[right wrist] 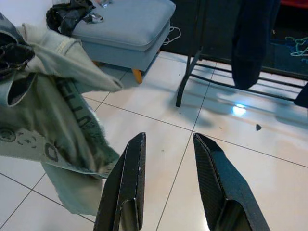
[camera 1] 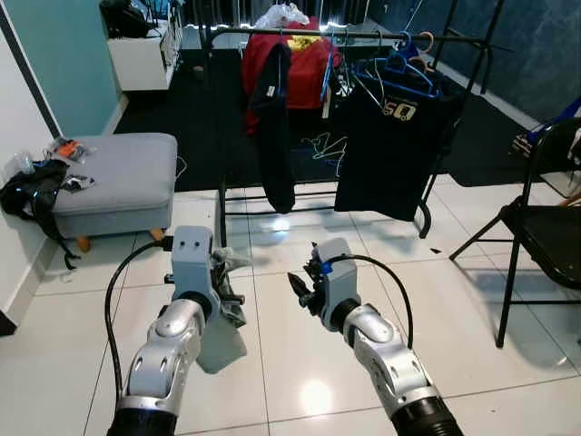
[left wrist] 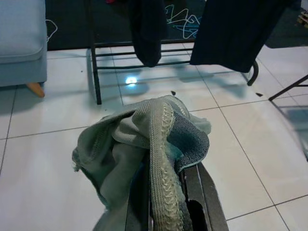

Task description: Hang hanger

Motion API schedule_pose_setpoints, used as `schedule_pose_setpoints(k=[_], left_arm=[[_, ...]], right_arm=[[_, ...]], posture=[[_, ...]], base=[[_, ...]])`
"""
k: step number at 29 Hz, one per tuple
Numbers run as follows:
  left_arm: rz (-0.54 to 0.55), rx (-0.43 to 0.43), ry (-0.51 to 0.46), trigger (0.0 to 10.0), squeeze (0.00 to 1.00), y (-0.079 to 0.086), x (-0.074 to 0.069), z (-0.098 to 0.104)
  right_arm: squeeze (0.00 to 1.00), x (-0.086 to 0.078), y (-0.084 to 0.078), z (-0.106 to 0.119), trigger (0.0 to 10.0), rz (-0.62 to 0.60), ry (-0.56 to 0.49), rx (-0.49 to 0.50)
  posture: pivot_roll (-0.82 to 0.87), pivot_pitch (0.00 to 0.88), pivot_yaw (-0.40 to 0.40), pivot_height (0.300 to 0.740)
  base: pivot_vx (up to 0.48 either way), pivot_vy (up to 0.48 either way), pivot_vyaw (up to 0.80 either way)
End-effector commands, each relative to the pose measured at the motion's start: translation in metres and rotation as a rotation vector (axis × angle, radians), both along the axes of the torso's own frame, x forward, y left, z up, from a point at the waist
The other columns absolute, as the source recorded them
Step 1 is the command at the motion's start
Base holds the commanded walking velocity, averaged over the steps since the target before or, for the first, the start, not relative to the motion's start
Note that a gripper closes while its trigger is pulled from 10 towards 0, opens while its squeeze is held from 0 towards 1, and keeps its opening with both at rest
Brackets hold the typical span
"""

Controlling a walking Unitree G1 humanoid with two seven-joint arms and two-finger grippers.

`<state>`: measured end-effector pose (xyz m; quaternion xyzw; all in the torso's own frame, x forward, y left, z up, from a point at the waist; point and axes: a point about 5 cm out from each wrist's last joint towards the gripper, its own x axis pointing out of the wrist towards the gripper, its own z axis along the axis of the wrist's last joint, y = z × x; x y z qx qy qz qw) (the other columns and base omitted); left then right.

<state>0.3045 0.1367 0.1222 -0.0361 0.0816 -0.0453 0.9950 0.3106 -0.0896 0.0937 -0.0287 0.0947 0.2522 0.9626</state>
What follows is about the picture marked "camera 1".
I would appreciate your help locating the grey green garment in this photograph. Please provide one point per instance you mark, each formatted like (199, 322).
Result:
(222, 350)

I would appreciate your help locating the navy polo shirt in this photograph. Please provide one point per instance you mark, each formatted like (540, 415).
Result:
(272, 136)

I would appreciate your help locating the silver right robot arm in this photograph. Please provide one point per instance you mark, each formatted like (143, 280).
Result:
(390, 363)

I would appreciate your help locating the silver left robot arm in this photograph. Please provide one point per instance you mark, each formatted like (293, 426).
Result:
(159, 363)

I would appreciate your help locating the white thin hanger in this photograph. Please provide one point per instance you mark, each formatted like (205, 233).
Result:
(322, 145)

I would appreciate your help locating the peach plastic hanger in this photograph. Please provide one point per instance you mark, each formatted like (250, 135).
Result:
(428, 41)

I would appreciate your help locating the black gold print t-shirt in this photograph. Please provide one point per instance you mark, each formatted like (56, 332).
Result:
(390, 163)

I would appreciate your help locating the grey upholstered ottoman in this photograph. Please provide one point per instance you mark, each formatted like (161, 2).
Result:
(118, 182)

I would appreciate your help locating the red cloth cover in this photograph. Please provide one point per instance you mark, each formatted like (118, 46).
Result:
(307, 86)

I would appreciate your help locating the clear plastic packet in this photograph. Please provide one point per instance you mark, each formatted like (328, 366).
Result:
(79, 183)

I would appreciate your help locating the black floor mat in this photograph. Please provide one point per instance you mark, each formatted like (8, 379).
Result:
(191, 109)

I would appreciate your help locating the orange label plastic packet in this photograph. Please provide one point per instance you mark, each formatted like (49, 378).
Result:
(71, 150)

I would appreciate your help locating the yellow cloth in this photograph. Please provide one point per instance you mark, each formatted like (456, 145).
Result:
(301, 41)

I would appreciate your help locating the black sling bag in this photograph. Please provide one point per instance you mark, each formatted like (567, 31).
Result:
(32, 191)

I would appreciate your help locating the black folding chair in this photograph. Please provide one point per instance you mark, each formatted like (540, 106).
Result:
(545, 227)

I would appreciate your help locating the black metal clothes rack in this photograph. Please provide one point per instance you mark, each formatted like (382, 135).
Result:
(236, 30)

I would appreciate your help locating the white crumpled plastic bag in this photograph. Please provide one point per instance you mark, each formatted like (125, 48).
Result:
(281, 14)

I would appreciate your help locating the white cabinet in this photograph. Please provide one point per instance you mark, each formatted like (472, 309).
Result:
(136, 64)

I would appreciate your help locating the blue cloth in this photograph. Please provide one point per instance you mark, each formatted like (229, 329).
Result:
(563, 118)

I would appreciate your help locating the black backpack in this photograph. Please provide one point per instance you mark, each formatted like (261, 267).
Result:
(127, 18)

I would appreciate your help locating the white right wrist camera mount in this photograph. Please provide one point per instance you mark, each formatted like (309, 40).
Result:
(338, 282)

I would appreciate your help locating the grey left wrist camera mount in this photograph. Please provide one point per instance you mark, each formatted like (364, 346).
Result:
(195, 263)

